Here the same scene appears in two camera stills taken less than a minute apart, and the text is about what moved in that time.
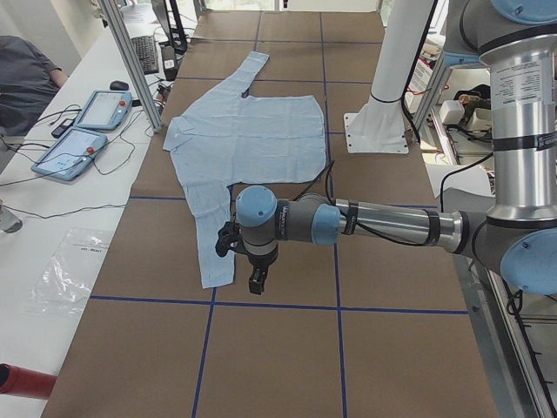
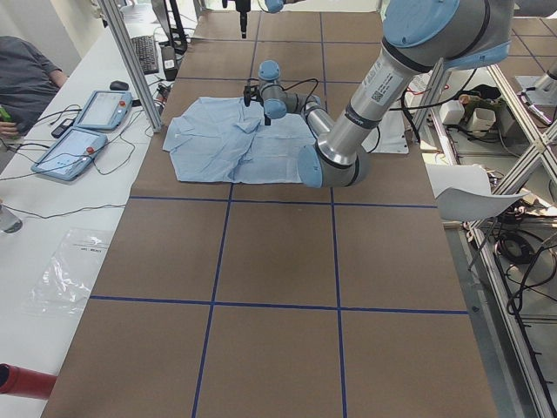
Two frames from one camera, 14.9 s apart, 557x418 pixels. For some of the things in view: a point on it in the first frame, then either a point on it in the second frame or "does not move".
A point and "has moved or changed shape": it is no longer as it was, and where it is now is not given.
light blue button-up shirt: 224,138 has moved or changed shape
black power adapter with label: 169,64 does not move
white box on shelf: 452,111 does not move
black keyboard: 146,53 does not move
